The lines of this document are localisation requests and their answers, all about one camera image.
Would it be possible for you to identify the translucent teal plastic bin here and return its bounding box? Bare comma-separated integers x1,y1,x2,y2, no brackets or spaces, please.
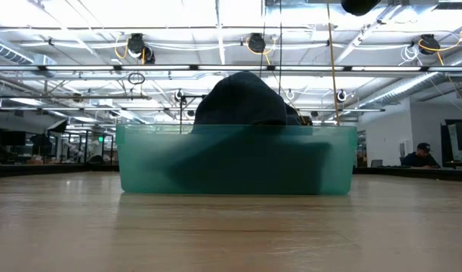
115,123,359,196

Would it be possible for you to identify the long ceiling light bar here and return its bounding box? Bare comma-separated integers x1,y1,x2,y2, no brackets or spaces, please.
0,64,462,73
0,107,386,113

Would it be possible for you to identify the distant black robot workstation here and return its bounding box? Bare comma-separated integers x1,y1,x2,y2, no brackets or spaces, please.
45,130,118,166

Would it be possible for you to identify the person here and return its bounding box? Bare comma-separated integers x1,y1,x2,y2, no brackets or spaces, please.
400,142,442,168

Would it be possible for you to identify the distant black rig frame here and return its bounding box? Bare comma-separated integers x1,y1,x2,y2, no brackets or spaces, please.
179,94,209,135

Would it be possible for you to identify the large black cable reel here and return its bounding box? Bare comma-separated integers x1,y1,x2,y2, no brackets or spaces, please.
125,32,156,65
417,33,442,56
246,32,267,54

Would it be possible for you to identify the long black cable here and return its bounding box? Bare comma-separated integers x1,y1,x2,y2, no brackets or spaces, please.
276,0,284,95

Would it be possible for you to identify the long yellow cable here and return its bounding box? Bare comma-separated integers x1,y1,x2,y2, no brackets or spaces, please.
325,0,341,127

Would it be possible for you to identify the silver air duct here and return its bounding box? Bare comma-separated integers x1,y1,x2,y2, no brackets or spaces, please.
357,48,462,110
0,36,58,67

